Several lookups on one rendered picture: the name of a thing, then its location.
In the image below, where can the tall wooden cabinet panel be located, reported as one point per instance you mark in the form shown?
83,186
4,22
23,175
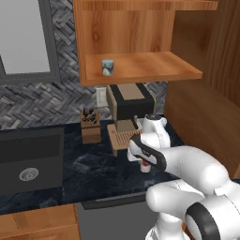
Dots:
206,112

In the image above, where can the brown and black coffee machine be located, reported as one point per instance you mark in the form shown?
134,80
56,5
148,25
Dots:
129,106

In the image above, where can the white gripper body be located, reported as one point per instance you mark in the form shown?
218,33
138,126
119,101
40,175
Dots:
133,155

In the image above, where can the red and white can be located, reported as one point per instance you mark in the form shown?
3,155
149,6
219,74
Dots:
145,168

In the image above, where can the grey dishwasher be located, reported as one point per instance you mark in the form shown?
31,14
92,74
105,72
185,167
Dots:
115,218

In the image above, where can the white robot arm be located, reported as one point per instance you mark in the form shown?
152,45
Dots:
200,168

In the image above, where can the wooden drawer front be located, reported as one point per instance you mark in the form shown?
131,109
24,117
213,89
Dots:
37,220

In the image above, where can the wooden knife block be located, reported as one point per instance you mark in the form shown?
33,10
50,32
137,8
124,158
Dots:
91,128

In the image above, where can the white wall socket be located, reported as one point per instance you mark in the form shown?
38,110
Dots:
101,97

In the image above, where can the grey framed window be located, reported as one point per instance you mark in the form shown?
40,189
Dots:
53,40

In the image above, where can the open wooden wall cabinet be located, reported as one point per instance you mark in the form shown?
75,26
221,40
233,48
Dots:
140,67

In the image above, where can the dark sink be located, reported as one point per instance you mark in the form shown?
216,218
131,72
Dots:
29,159

